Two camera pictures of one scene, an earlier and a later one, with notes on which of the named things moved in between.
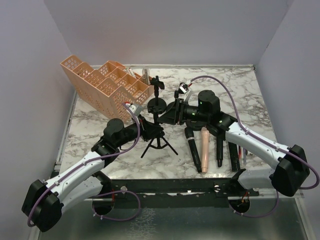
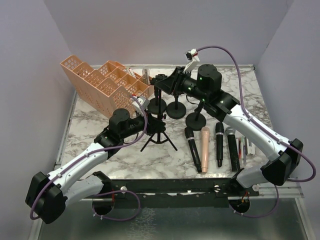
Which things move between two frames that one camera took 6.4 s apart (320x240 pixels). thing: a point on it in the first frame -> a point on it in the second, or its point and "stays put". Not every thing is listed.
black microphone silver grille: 234,156 stays put
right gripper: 179,111 -> 178,81
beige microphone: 204,139 stays put
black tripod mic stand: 158,142 -> 157,80
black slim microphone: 220,139 stays put
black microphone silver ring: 190,135 stays put
